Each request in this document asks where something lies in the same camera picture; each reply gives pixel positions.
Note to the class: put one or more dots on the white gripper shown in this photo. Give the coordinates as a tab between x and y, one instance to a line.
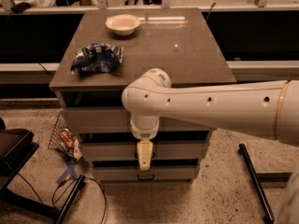
145	133

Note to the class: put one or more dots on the grey top drawer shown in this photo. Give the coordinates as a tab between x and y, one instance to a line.
115	120

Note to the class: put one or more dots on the grey drawer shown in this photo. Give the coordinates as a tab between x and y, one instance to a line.
126	151
115	120
124	174

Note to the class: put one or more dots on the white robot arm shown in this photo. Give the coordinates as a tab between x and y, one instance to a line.
268	110

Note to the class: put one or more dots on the grey middle drawer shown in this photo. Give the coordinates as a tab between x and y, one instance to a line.
126	151

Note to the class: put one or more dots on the grey bottom drawer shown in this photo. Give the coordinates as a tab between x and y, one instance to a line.
124	174

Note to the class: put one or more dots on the grey drawer cabinet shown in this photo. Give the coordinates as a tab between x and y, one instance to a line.
175	40

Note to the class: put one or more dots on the blue tape cross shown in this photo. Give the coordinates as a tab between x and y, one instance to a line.
69	173

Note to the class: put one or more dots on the red can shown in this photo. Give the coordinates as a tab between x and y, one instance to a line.
66	138

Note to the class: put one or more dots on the blue crumpled chip bag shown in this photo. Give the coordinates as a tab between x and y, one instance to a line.
97	58

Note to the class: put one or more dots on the white bowl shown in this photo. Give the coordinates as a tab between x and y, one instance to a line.
124	24

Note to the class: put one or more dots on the black chair base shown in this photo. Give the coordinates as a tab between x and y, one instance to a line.
16	148

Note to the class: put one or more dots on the black metal floor bar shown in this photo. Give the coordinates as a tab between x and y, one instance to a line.
268	213

